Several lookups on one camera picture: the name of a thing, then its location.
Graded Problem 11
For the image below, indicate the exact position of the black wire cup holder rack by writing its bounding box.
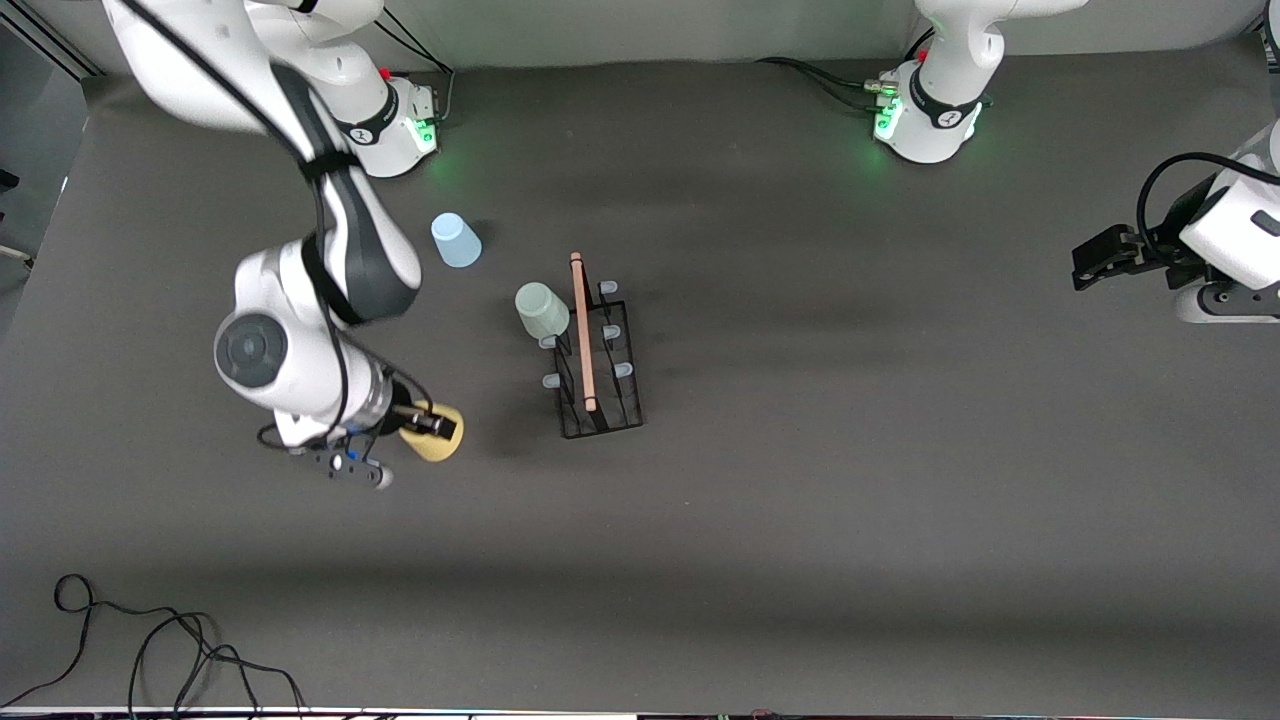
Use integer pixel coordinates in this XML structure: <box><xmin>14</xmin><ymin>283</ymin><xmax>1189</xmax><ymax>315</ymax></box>
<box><xmin>540</xmin><ymin>252</ymin><xmax>646</xmax><ymax>440</ymax></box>

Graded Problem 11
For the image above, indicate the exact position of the yellow plastic cup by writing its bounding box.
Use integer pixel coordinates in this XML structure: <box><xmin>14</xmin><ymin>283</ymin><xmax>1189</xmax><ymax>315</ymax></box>
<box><xmin>400</xmin><ymin>400</ymin><xmax>466</xmax><ymax>463</ymax></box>

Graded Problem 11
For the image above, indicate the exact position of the light blue plastic cup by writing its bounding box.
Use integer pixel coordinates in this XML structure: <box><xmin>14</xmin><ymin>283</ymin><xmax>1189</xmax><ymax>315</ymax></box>
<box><xmin>430</xmin><ymin>212</ymin><xmax>483</xmax><ymax>269</ymax></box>

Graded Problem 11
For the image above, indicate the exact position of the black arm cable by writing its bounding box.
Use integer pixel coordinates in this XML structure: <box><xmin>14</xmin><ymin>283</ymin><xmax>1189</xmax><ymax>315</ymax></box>
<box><xmin>135</xmin><ymin>0</ymin><xmax>436</xmax><ymax>451</ymax></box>
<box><xmin>1137</xmin><ymin>152</ymin><xmax>1280</xmax><ymax>263</ymax></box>

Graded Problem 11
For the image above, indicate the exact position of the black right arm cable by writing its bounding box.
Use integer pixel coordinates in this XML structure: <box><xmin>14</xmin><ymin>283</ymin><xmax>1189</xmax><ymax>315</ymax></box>
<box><xmin>135</xmin><ymin>0</ymin><xmax>436</xmax><ymax>451</ymax></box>

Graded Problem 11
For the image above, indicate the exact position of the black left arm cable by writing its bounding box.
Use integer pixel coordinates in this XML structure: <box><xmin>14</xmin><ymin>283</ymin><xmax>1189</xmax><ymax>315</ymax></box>
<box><xmin>1137</xmin><ymin>152</ymin><xmax>1280</xmax><ymax>263</ymax></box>

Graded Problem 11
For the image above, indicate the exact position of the dark grey table cloth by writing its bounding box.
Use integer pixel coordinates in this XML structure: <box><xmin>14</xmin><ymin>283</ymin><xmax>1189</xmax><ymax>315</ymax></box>
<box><xmin>0</xmin><ymin>35</ymin><xmax>1280</xmax><ymax>713</ymax></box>

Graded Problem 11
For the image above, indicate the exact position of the pale green plastic cup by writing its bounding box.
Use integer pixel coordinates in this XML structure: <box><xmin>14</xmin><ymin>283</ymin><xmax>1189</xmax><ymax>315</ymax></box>
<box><xmin>514</xmin><ymin>282</ymin><xmax>572</xmax><ymax>340</ymax></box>

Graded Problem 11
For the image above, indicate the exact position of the black base cable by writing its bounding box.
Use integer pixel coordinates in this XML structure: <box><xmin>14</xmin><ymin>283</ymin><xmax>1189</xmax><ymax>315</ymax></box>
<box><xmin>378</xmin><ymin>5</ymin><xmax>456</xmax><ymax>126</ymax></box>
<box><xmin>755</xmin><ymin>57</ymin><xmax>896</xmax><ymax>111</ymax></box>

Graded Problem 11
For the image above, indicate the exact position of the thin black loose cable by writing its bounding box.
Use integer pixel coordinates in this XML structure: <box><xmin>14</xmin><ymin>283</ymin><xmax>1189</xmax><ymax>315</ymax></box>
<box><xmin>0</xmin><ymin>574</ymin><xmax>306</xmax><ymax>716</ymax></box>

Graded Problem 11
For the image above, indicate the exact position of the dark metal rail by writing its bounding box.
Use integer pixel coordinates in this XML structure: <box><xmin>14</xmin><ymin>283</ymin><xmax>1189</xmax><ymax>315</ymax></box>
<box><xmin>0</xmin><ymin>0</ymin><xmax>103</xmax><ymax>81</ymax></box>

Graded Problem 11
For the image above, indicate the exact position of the black right base cable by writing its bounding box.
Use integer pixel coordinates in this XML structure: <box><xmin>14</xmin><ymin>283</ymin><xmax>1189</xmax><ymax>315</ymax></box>
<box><xmin>378</xmin><ymin>5</ymin><xmax>456</xmax><ymax>126</ymax></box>

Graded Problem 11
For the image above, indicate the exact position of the black left base cable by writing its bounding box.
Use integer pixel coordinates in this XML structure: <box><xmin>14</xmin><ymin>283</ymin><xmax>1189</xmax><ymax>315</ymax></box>
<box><xmin>755</xmin><ymin>57</ymin><xmax>896</xmax><ymax>111</ymax></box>

